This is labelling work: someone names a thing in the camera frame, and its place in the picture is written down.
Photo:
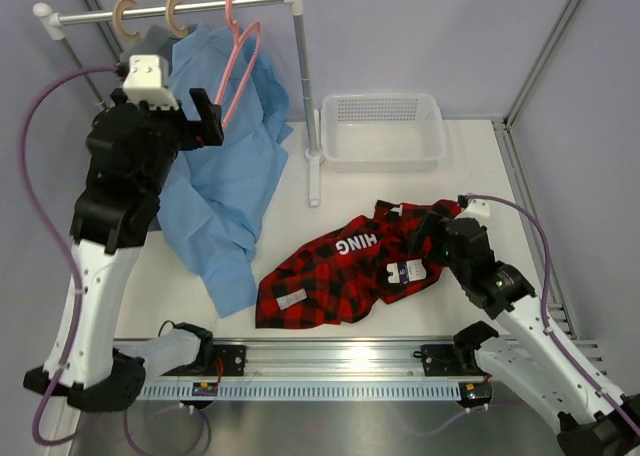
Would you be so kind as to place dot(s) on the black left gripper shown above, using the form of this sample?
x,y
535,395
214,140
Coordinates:
x,y
208,128

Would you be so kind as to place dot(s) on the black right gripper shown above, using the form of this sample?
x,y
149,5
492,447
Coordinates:
x,y
432,224

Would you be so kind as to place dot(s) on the red black plaid shirt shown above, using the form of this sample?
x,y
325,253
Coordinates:
x,y
338,277

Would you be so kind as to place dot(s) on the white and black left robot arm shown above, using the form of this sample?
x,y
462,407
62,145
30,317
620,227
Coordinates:
x,y
132,147

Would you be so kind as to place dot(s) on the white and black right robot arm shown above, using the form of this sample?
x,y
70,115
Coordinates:
x,y
588,413

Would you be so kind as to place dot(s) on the grey shirt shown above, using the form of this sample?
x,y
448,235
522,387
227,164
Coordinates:
x,y
157,41

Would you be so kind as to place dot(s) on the light blue shirt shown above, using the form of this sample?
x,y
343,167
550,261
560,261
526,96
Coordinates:
x,y
214,199

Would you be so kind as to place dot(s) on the white plastic basket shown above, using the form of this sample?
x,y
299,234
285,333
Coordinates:
x,y
382,132

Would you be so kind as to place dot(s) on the white metal clothes rack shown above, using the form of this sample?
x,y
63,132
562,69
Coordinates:
x,y
54,23

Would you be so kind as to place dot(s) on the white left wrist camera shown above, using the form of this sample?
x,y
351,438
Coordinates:
x,y
147,82

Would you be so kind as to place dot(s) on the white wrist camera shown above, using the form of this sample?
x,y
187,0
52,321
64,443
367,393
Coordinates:
x,y
147,82
472,207

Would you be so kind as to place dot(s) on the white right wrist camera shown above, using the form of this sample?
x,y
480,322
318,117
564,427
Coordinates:
x,y
472,207

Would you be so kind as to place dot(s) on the aluminium frame post left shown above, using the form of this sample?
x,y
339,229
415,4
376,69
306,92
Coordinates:
x,y
105,31

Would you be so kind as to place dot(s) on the aluminium frame post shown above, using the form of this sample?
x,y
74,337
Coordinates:
x,y
105,31
504,128

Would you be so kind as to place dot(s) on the aluminium frame post right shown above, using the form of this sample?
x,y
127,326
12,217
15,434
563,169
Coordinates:
x,y
504,128

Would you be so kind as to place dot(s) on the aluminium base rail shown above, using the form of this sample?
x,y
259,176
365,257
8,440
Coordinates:
x,y
325,359

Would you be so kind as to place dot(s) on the white slotted cable duct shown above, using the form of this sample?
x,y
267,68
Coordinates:
x,y
301,391

